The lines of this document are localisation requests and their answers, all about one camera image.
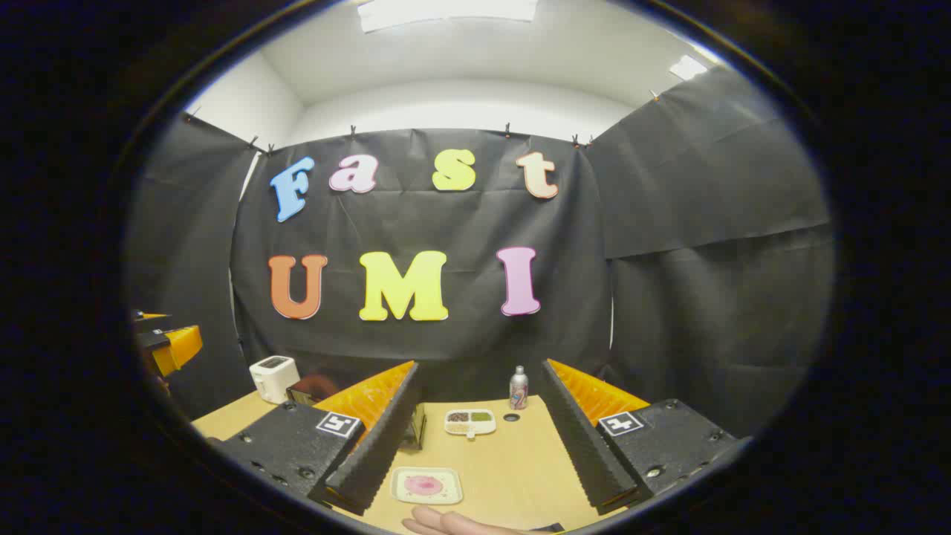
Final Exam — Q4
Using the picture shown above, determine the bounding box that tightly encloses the small ceiling light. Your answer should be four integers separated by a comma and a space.
669, 53, 710, 81

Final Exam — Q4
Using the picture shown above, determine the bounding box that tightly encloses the white divided dish of grains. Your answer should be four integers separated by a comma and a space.
444, 409, 497, 440

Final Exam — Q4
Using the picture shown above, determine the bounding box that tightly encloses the white square plate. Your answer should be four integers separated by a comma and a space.
390, 466, 464, 506

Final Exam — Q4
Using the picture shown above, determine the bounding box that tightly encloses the black electric oven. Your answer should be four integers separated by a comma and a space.
286, 372, 429, 452

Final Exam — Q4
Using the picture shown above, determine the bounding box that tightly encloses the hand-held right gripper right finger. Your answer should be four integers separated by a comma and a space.
539, 358, 744, 516

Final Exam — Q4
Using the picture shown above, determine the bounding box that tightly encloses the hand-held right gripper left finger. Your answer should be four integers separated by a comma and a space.
215, 360, 424, 517

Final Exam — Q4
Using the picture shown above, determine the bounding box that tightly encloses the black backdrop cloth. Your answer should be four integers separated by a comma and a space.
126, 63, 837, 439

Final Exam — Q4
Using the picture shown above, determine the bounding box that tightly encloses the white toaster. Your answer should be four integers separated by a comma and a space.
249, 355, 301, 405

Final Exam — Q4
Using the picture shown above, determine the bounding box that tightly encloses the long ceiling light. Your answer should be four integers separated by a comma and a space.
357, 0, 539, 34

